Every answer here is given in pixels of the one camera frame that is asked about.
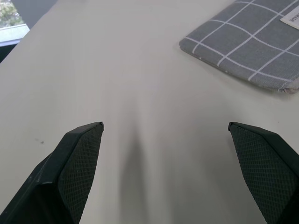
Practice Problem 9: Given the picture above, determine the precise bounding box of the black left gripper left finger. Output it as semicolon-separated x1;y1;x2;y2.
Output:
0;121;105;224

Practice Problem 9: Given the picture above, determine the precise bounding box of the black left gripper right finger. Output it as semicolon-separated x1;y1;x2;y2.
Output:
228;121;299;224

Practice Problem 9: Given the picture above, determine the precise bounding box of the grey checked fabric pouch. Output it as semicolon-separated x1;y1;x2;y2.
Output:
178;0;299;94

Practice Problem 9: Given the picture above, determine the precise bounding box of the window with white sill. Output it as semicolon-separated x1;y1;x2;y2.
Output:
0;0;30;47

